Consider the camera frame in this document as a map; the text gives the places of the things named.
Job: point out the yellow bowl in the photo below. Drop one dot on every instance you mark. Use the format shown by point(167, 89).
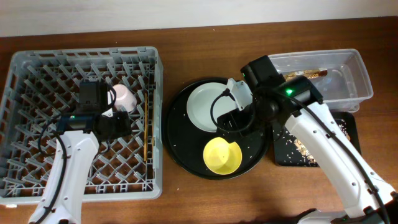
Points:
point(221, 157)

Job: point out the grey round plate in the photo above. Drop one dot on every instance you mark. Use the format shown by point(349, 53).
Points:
point(199, 103)

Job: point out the round black tray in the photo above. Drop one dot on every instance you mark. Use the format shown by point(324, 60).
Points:
point(185, 142)

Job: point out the black rectangular tray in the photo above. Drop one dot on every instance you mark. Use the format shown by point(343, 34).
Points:
point(284, 153)

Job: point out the wooden chopstick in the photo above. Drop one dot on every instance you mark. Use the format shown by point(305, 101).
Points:
point(145, 127)
point(153, 120)

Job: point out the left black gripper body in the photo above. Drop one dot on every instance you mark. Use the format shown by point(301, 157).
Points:
point(121, 125)

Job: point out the food scraps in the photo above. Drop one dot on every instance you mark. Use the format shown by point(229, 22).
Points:
point(307, 158)

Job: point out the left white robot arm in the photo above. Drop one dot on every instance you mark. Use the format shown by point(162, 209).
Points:
point(75, 151)

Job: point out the pink cup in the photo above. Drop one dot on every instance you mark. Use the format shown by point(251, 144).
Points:
point(125, 99)

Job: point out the grey plastic dishwasher rack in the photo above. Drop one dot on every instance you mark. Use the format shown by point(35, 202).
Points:
point(44, 83)

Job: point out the gold foil wrapper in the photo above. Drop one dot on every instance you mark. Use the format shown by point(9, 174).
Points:
point(310, 74)

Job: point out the clear plastic bin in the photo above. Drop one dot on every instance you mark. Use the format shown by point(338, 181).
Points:
point(347, 82)

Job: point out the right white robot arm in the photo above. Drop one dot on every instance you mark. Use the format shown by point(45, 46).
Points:
point(298, 106)

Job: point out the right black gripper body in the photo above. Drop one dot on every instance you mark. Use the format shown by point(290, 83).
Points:
point(230, 121)

